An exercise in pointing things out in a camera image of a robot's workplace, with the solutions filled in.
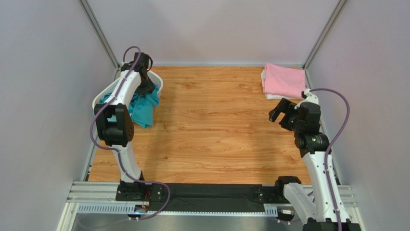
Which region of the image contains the teal t shirt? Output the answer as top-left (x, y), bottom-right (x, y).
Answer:
top-left (93, 83), bottom-right (159, 128)

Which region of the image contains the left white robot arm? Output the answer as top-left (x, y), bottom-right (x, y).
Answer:
top-left (92, 51), bottom-right (155, 196)

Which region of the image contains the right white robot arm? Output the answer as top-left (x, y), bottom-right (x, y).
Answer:
top-left (269, 98), bottom-right (361, 231)

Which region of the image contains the folded pink t shirt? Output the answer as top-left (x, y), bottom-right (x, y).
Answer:
top-left (263, 62), bottom-right (308, 99)

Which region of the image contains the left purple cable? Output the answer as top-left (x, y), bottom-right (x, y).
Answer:
top-left (89, 46), bottom-right (171, 221)

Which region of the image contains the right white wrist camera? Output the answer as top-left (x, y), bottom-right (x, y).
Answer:
top-left (294, 89), bottom-right (319, 109)

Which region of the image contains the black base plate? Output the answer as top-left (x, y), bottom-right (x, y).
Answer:
top-left (115, 183), bottom-right (287, 212)

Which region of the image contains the aluminium frame rail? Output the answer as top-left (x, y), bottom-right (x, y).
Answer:
top-left (58, 177), bottom-right (363, 231)

